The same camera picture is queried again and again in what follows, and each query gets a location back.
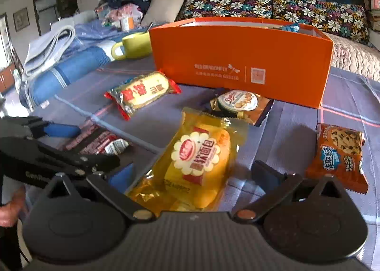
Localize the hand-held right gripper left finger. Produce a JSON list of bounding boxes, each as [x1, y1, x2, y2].
[[42, 167, 156, 223]]

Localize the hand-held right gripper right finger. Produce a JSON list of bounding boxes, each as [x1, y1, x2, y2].
[[233, 160, 351, 222]]

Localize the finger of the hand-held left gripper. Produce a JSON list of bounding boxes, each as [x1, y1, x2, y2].
[[22, 117, 82, 141], [21, 138, 121, 177]]

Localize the dark red snack packet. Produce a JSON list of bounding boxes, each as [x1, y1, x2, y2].
[[58, 121, 130, 157]]

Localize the yellow bread packet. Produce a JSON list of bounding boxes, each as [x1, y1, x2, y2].
[[124, 107, 249, 214]]

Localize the orange cardboard box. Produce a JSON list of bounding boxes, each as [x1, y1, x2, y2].
[[148, 17, 334, 109]]

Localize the person's left hand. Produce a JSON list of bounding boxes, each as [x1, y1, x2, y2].
[[0, 185, 27, 228]]

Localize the folded blue blanket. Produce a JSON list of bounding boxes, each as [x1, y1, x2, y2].
[[19, 19, 155, 109]]

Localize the brown round-label cookie packet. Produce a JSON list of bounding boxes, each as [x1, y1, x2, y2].
[[205, 88, 275, 127]]

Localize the orange chocolate chip cookie packet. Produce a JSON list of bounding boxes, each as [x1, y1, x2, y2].
[[305, 123, 369, 195]]

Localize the folded white cloth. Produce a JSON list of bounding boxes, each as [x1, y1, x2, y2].
[[23, 26, 77, 79]]

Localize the red yellow rice cracker packet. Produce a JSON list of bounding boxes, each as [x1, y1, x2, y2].
[[104, 71, 182, 121]]

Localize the plaid grey tablecloth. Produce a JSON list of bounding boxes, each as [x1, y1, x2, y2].
[[24, 57, 380, 230]]

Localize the green mug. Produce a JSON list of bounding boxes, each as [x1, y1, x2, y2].
[[111, 32, 153, 61]]

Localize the pile of clothes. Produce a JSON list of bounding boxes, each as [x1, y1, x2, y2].
[[94, 0, 156, 29]]

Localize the beige sofa cover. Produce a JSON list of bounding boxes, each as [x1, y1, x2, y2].
[[322, 31, 380, 82]]

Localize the blue snack packet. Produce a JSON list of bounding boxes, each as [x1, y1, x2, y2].
[[278, 23, 301, 33]]

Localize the beige pillow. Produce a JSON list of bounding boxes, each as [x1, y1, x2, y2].
[[139, 0, 190, 27]]

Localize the floral sofa cushion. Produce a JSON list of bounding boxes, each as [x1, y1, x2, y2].
[[272, 0, 371, 45], [176, 0, 274, 22]]

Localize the framed wall picture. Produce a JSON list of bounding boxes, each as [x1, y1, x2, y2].
[[12, 7, 30, 33]]

